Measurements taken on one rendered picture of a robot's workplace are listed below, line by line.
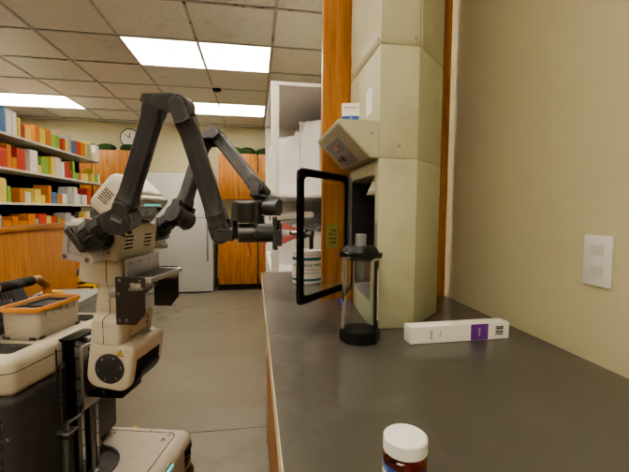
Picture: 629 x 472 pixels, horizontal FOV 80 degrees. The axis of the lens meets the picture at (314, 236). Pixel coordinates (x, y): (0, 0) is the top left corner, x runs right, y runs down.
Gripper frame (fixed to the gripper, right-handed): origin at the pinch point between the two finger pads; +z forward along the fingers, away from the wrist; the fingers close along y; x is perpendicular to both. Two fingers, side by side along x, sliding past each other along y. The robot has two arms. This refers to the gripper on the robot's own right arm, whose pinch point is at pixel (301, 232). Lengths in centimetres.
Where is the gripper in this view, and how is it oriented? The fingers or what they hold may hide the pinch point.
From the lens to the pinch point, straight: 118.9
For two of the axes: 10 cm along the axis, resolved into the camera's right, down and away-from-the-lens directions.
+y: 0.0, -10.0, -0.7
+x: -1.6, -0.7, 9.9
